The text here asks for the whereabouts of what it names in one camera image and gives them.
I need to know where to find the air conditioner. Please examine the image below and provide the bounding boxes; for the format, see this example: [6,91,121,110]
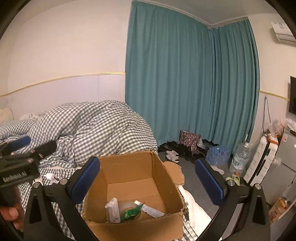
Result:
[271,22,295,45]

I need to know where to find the grey mini fridge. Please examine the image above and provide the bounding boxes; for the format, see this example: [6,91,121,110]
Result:
[275,130,296,171]

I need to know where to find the floral bag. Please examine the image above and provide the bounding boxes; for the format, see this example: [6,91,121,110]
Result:
[179,130,201,151]

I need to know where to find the brown cardboard box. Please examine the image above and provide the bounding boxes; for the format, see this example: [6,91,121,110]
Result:
[83,151,185,240]

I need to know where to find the wall television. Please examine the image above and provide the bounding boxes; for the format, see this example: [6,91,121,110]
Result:
[289,76,296,114]

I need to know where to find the bottled water pack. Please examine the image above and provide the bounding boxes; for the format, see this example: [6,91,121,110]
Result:
[205,146,231,166]

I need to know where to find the white sneakers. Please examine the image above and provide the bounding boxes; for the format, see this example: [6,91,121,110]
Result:
[166,150,179,164]

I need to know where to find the white cream tube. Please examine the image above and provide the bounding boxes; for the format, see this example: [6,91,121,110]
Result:
[134,200,165,218]

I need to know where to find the white suitcase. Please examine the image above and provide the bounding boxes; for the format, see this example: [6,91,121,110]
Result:
[243,134,278,186]

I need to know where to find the green snack bag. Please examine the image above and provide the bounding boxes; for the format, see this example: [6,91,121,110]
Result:
[121,203,145,220]

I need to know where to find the teal curtain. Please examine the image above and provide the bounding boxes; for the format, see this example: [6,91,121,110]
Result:
[125,1,259,151]

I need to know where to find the checkered bed sheet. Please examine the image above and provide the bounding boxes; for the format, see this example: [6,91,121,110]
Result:
[14,159,200,241]

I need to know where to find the white phone stand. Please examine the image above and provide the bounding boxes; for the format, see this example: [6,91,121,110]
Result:
[105,198,121,223]

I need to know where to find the cream tufted headboard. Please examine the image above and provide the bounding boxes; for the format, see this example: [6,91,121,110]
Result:
[0,108,14,126]

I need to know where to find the left hand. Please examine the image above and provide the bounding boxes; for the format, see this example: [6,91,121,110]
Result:
[1,186,25,232]

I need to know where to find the clear tape roll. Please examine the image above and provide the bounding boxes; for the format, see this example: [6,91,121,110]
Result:
[118,201,142,222]

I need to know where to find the grey checkered duvet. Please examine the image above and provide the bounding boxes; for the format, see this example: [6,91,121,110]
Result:
[1,100,157,168]

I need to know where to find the large water jug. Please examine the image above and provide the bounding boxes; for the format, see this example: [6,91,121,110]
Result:
[229,142,251,178]

